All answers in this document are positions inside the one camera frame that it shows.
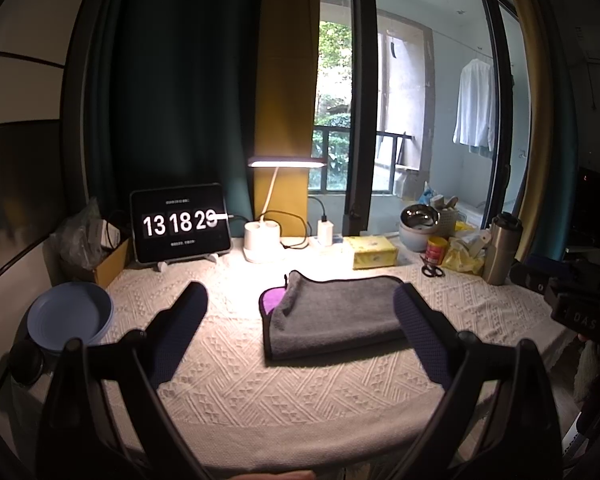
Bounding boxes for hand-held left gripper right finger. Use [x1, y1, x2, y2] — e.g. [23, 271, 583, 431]
[392, 282, 564, 480]

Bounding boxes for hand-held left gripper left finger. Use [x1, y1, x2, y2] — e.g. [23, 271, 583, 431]
[35, 281, 216, 480]

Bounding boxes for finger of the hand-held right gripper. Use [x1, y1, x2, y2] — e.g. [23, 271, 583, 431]
[510, 259, 551, 293]

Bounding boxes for grey towel with purple lining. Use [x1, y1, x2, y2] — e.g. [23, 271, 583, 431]
[258, 269, 417, 362]

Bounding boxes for steel thermos tumbler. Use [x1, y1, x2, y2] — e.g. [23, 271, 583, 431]
[482, 212, 524, 286]

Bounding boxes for black scissors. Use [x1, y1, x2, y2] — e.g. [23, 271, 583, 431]
[419, 253, 445, 279]

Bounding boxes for yellow plastic bag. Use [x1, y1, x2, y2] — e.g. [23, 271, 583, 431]
[439, 221, 493, 277]

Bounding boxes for white tablet stand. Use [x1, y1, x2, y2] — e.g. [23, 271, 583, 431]
[153, 252, 222, 273]

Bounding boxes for red can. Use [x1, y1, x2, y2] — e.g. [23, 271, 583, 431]
[426, 237, 450, 266]

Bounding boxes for black monitor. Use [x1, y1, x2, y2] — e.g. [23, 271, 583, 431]
[566, 166, 600, 249]

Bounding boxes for grey-blue pot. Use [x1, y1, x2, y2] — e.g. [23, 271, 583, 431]
[398, 222, 438, 253]

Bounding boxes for cardboard box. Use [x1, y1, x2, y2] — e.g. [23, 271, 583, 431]
[93, 237, 131, 289]

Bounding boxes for white plastic basket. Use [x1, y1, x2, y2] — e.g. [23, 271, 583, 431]
[430, 199, 469, 237]

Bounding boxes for yellow tissue box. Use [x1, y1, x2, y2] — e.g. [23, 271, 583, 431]
[343, 235, 399, 269]

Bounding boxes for white knitted tablecloth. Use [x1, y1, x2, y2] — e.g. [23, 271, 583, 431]
[97, 236, 563, 473]

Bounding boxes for blue plate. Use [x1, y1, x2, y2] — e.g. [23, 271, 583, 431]
[27, 281, 115, 352]

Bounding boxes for tablet showing clock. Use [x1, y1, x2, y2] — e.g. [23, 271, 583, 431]
[129, 183, 233, 265]

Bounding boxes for shiny metal bowl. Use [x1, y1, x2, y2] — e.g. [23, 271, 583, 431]
[400, 203, 441, 231]

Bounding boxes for white desk lamp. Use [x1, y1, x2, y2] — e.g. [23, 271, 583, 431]
[243, 156, 327, 264]

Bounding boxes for white power strip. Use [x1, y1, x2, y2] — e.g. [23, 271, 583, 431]
[306, 234, 347, 252]

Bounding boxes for grey plastic bag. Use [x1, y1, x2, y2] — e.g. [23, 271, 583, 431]
[49, 197, 107, 272]

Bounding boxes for dark green curtain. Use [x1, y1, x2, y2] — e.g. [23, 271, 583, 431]
[525, 0, 582, 263]
[81, 0, 262, 241]

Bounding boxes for white hanging shirt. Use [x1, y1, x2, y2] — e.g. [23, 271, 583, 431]
[452, 57, 496, 152]

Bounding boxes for yellow curtain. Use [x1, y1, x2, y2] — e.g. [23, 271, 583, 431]
[496, 0, 552, 221]
[251, 0, 322, 239]

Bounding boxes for balcony railing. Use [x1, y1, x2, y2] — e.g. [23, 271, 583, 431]
[310, 126, 417, 194]

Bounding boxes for black power cable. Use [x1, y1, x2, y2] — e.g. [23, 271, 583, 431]
[258, 198, 327, 250]

